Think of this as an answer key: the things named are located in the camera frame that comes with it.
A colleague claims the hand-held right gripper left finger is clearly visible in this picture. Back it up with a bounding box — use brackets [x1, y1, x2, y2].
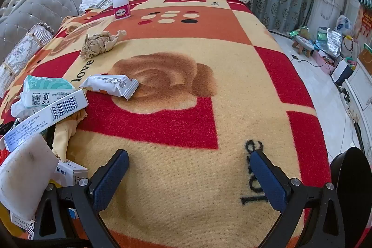
[30, 149, 130, 248]

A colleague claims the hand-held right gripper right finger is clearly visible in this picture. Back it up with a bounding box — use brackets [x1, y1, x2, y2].
[251, 150, 353, 248]

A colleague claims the black trash bin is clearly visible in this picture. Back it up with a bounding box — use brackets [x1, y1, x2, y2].
[330, 147, 372, 248]

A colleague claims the small white medicine box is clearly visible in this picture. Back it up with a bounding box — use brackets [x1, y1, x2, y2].
[54, 159, 88, 187]

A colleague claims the yellow cloth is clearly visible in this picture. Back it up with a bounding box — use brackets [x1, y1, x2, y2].
[52, 110, 88, 160]

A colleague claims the red orange printed blanket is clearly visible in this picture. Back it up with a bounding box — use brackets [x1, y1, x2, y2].
[0, 0, 333, 248]

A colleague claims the white foam sponge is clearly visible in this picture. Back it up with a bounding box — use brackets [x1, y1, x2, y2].
[0, 133, 59, 221]

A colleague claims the long white barcode box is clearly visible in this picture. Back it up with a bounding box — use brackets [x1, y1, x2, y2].
[0, 89, 89, 152]

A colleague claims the white snack wrapper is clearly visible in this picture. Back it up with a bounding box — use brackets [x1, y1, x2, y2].
[78, 74, 140, 102]

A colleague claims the white cardboard box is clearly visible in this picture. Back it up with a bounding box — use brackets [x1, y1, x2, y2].
[10, 212, 38, 240]

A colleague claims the green tissue pack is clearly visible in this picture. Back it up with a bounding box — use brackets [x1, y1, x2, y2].
[23, 75, 76, 108]

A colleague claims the crumpled white tissue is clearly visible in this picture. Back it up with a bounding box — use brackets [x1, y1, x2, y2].
[11, 101, 36, 118]

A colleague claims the navy white bag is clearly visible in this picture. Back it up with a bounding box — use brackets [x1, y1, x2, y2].
[334, 60, 353, 86]

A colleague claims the pink box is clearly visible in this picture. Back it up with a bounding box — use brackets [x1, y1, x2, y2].
[318, 50, 338, 74]

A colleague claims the white TV cabinet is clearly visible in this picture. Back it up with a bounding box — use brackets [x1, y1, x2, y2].
[347, 56, 372, 147]

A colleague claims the crumpled brown paper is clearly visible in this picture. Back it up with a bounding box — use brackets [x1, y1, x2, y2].
[80, 30, 128, 60]

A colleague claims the small wooden stool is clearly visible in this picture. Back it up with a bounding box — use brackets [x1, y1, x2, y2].
[291, 35, 316, 58]

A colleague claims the green snack bag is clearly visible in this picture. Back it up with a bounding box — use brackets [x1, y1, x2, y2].
[289, 26, 310, 38]

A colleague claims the teal plastic container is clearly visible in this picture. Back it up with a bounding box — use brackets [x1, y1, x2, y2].
[317, 27, 327, 48]

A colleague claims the silver foil bag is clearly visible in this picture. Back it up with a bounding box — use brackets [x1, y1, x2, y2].
[325, 29, 343, 57]

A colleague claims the beaded bolster pillow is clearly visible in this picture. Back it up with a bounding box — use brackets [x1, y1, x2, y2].
[0, 24, 55, 97]

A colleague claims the white plastic bag blue print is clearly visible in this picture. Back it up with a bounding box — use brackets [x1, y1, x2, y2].
[335, 15, 352, 33]

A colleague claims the white pill bottle pink label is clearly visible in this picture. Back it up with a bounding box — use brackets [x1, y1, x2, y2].
[112, 0, 132, 20]

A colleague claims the red hanging decoration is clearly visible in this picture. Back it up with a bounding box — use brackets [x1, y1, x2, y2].
[359, 8, 372, 39]

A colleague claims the grey tufted sofa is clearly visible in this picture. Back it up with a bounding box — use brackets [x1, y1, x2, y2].
[0, 0, 103, 33]

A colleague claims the black floor cable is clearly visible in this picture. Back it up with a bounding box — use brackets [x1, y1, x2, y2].
[291, 55, 320, 65]

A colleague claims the bag with yellow handles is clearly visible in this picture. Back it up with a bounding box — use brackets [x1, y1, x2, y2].
[342, 34, 357, 60]

